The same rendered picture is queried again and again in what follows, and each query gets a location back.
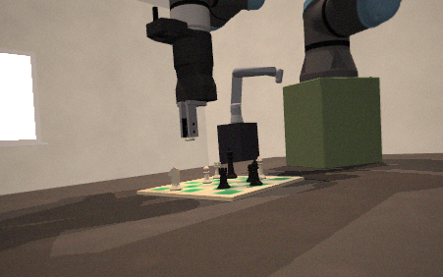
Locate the green and cream chessboard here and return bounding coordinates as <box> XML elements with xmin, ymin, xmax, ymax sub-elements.
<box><xmin>137</xmin><ymin>176</ymin><xmax>305</xmax><ymax>201</ymax></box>

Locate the white rook chess piece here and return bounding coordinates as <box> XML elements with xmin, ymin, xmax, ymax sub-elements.
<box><xmin>213</xmin><ymin>162</ymin><xmax>221</xmax><ymax>179</ymax></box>

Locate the white bishop chess piece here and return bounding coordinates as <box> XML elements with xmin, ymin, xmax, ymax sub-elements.
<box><xmin>256</xmin><ymin>156</ymin><xmax>266</xmax><ymax>180</ymax></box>

